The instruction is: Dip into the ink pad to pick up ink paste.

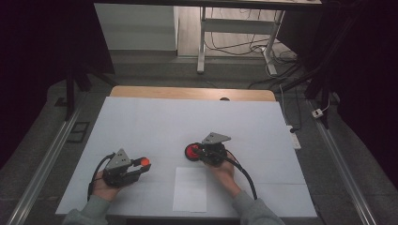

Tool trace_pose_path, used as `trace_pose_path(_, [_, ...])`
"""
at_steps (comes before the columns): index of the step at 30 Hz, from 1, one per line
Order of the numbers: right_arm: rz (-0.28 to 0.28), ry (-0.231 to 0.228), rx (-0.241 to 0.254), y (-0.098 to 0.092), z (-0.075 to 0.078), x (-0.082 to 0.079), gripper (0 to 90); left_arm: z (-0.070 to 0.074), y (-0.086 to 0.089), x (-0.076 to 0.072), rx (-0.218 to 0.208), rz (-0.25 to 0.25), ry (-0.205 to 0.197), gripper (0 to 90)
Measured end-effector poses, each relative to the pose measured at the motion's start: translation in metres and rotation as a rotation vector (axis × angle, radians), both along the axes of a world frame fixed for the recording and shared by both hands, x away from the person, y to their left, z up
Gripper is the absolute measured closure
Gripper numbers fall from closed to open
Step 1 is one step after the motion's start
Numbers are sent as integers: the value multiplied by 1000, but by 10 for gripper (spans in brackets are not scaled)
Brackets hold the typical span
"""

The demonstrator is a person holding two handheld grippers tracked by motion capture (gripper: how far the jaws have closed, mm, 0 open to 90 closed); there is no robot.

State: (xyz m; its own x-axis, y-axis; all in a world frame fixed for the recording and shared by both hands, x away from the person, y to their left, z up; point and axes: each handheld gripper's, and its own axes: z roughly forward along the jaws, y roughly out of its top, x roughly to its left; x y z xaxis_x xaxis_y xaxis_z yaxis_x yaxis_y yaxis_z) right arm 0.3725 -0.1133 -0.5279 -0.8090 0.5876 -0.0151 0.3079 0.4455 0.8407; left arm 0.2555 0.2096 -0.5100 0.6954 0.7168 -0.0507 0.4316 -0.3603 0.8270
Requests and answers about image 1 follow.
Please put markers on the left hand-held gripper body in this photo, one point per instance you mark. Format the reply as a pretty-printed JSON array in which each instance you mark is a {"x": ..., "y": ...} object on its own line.
[{"x": 120, "y": 170}]

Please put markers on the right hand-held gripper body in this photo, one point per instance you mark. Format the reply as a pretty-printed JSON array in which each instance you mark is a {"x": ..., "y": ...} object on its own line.
[{"x": 214, "y": 153}]

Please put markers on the round red ink pad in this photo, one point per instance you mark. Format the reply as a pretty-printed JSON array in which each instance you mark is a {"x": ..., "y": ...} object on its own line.
[{"x": 189, "y": 153}]

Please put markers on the orange stamp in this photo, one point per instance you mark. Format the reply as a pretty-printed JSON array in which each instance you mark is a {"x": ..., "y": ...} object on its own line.
[{"x": 145, "y": 162}]

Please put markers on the person's left hand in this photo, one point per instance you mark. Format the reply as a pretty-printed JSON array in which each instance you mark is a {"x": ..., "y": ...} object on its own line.
[{"x": 104, "y": 189}]

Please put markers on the person's right hand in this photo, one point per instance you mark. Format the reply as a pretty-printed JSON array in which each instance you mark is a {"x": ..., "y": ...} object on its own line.
[{"x": 225, "y": 175}]

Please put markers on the white paper sheet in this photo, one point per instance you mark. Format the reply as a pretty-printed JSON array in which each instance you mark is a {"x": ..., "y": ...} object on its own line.
[{"x": 190, "y": 190}]

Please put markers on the wooden table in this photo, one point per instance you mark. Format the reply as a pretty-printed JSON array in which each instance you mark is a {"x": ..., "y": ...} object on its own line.
[{"x": 175, "y": 93}]

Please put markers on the white power strip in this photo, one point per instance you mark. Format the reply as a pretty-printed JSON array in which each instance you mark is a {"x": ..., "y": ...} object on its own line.
[{"x": 294, "y": 139}]

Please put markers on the black stand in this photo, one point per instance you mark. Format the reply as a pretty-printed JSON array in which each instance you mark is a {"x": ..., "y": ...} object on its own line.
[
  {"x": 316, "y": 84},
  {"x": 70, "y": 93}
]

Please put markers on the small white adapter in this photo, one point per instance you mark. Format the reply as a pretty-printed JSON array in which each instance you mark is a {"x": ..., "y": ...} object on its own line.
[{"x": 317, "y": 113}]

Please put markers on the white cabinet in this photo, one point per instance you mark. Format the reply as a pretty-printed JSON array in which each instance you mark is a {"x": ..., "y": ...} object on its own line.
[{"x": 137, "y": 28}]

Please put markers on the black floor frame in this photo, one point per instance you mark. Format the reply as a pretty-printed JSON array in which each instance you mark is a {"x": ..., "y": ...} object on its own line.
[{"x": 79, "y": 132}]

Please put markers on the aluminium floor rail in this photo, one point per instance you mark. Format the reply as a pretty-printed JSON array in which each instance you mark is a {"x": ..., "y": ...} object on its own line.
[
  {"x": 341, "y": 165},
  {"x": 43, "y": 165}
]

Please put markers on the white desk frame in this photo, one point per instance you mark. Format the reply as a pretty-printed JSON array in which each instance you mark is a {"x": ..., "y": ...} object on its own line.
[{"x": 237, "y": 25}]

